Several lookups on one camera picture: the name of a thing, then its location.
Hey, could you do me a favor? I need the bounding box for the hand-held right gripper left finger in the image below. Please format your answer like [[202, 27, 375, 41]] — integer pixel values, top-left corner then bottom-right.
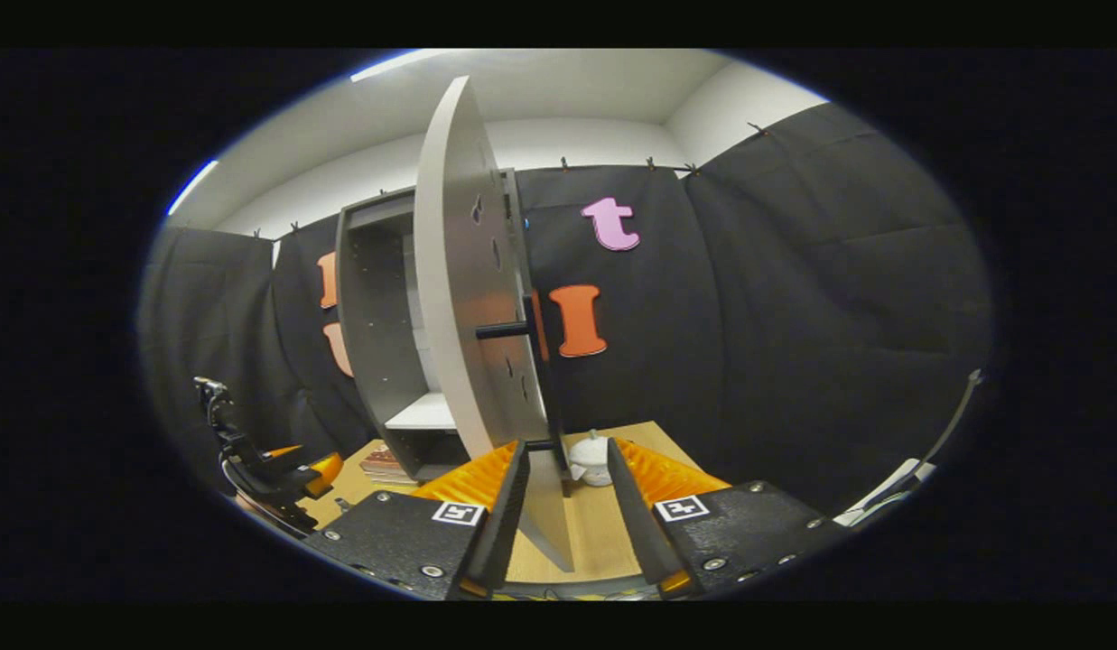
[[301, 440, 530, 602]]

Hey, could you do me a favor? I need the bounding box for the rectangular ceiling light panel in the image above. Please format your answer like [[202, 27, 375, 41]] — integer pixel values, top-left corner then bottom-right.
[[349, 49, 455, 84]]

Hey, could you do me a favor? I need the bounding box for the white ceramic pot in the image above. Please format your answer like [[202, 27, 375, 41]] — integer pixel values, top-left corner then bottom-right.
[[567, 430, 615, 488]]

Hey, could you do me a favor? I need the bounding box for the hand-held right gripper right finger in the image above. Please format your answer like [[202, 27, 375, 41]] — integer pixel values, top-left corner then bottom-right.
[[606, 438, 852, 599]]

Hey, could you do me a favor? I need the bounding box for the black cabinet door handle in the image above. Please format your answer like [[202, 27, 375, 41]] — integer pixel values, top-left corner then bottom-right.
[[474, 291, 550, 364]]

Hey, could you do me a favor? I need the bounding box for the light grey cabinet door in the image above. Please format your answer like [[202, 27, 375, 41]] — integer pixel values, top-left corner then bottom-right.
[[414, 75, 577, 573]]

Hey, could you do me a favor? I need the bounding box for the long ceiling light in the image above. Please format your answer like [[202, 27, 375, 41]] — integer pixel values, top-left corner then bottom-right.
[[165, 160, 220, 216]]

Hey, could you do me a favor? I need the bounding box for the thin grey cable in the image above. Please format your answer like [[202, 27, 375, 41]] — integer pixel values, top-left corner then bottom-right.
[[924, 368, 985, 466]]

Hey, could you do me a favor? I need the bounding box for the black backdrop cloth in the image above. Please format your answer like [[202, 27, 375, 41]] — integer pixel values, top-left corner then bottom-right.
[[138, 101, 997, 515]]

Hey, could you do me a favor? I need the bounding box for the stack of books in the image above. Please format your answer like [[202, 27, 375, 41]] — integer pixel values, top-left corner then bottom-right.
[[359, 444, 405, 484]]

